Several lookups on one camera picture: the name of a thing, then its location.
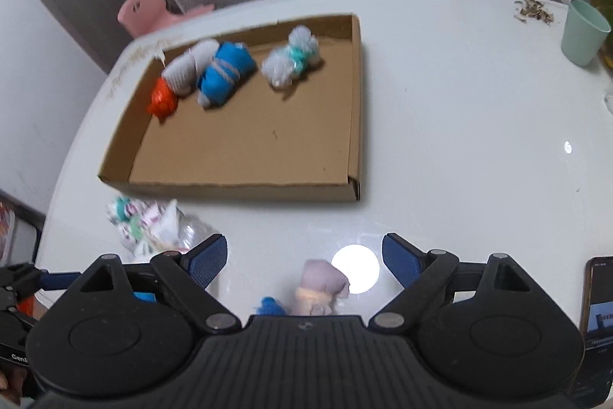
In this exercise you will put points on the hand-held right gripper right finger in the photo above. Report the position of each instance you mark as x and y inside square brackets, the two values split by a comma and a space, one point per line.
[400, 259]

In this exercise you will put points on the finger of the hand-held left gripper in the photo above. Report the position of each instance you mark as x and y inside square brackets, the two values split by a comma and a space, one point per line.
[28, 277]

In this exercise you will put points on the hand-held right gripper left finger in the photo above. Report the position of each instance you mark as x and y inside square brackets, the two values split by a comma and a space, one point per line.
[210, 259]

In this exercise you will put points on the blue white sock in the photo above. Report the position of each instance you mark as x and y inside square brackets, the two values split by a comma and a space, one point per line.
[270, 307]

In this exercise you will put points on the pink cloth bundle beige tie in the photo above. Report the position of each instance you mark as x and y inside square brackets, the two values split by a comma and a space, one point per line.
[321, 282]

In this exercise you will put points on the printed white bundle green tie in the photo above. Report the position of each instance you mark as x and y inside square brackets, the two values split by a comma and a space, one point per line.
[127, 217]

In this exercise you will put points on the shallow cardboard box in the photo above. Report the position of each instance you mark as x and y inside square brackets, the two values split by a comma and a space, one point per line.
[249, 136]

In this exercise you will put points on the orange object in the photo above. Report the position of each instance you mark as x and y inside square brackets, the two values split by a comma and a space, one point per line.
[28, 304]

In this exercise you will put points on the orange plastic bag bundle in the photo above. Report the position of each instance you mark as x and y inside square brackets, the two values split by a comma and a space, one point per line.
[162, 100]

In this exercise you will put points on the blue cloth bundle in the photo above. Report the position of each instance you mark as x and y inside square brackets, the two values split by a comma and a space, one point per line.
[225, 76]

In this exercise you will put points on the grey towel bundle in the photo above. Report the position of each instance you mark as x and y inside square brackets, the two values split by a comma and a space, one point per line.
[189, 66]

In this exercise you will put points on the black smartphone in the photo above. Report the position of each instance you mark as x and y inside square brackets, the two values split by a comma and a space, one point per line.
[596, 308]

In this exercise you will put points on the bubble wrap bundle teal tie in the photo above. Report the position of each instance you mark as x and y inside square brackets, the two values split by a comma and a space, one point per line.
[287, 61]

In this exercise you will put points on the pink plastic stool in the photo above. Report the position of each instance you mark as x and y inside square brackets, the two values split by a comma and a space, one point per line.
[146, 9]

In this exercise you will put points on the pile of seed shells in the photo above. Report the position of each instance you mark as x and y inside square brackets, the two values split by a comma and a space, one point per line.
[534, 10]

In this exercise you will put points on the mint green cup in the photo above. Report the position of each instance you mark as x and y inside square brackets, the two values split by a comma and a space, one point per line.
[584, 33]

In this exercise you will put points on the black frame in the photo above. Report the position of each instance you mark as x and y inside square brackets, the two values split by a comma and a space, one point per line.
[28, 212]

